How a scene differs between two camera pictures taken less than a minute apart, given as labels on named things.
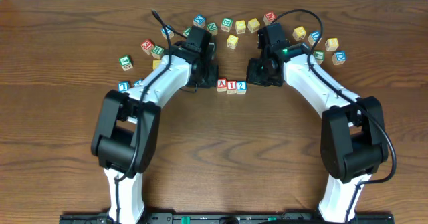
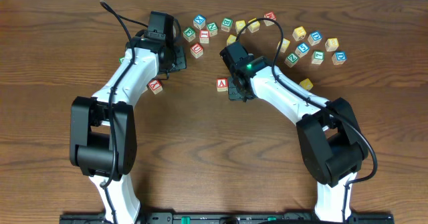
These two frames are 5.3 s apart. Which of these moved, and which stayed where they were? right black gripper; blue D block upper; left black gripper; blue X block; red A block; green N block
Moved: right black gripper; left black gripper
Stayed: blue D block upper; red A block; blue X block; green N block
